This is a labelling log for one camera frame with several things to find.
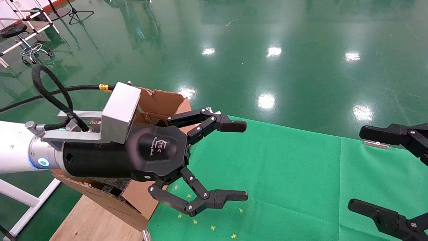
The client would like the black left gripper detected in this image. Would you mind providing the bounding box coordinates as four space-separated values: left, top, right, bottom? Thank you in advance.
61 108 248 217

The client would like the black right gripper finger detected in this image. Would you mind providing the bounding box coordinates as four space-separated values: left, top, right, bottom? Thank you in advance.
347 199 428 241
359 123 428 167

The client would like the large open cardboard carton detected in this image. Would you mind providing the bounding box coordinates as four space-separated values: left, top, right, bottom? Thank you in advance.
50 87 193 232

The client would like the green table cloth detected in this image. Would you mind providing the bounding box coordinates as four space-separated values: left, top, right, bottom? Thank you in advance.
147 115 428 241

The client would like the black foam block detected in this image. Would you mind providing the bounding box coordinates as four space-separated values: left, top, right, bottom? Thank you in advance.
140 113 168 128
90 179 131 197

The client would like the black tripod stand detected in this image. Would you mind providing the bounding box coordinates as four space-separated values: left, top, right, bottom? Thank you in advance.
67 0 95 25

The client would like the black round base stand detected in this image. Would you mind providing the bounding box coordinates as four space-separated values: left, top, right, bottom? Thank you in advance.
48 0 71 20

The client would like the thin black rod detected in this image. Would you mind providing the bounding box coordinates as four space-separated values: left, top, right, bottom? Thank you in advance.
0 225 16 241

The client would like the white pipe rack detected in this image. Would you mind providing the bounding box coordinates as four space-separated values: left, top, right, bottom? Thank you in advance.
0 0 61 68

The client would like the black round stool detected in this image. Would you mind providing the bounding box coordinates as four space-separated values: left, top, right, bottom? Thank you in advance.
0 23 53 66

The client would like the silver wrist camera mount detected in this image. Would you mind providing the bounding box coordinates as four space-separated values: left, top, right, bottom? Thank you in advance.
42 81 141 150

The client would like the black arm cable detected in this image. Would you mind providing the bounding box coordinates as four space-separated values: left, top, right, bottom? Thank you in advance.
0 64 116 133

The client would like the white pipe table frame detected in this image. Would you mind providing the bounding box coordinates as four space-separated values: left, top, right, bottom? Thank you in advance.
0 177 62 241

